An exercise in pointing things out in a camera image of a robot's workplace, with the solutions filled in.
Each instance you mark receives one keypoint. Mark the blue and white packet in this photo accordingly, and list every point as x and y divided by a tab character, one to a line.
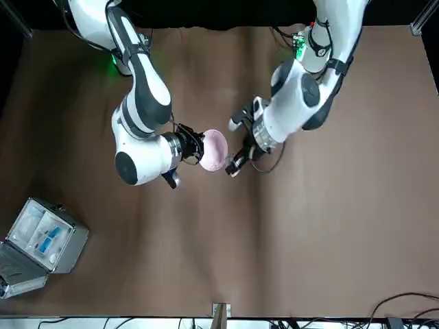
55	233
46	245

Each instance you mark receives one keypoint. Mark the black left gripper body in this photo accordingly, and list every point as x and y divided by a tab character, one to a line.
248	147

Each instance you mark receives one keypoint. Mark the aluminium frame corner post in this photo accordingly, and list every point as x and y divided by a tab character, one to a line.
29	33
420	20

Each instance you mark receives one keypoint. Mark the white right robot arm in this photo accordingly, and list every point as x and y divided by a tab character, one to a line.
147	89

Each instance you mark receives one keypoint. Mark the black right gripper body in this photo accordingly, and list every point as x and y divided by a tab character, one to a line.
186	145

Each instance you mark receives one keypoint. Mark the pink bowl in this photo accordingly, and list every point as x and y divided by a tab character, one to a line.
216	150

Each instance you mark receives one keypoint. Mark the open aluminium case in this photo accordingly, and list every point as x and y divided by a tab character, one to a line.
73	250

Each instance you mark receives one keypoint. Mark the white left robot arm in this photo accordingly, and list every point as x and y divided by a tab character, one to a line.
291	109

